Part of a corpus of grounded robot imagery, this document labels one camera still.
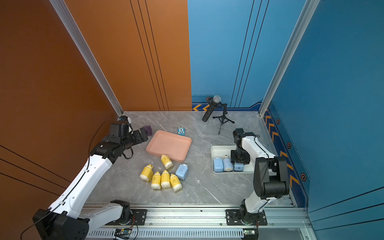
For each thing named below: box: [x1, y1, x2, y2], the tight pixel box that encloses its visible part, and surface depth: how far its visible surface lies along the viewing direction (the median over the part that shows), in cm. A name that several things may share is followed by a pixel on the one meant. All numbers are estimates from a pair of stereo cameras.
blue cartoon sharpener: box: [177, 127, 186, 136], surface depth 108 cm
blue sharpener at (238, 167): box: [233, 163, 244, 172], surface depth 85 cm
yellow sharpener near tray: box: [161, 154, 173, 170], surface depth 87 cm
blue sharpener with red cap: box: [223, 155, 234, 172], surface depth 85 cm
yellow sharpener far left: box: [139, 164, 154, 182], surface depth 84 cm
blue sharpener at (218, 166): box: [213, 157, 224, 173], surface depth 86 cm
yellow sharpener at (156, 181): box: [151, 171, 162, 190], surface depth 80 cm
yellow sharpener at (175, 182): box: [169, 173, 182, 192], surface depth 79 cm
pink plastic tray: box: [146, 130, 192, 163], surface depth 104 cm
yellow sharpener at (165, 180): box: [161, 169, 171, 189], surface depth 81 cm
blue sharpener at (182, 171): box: [175, 163, 189, 180], surface depth 83 cm
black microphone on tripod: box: [202, 95, 235, 135], surface depth 99 cm
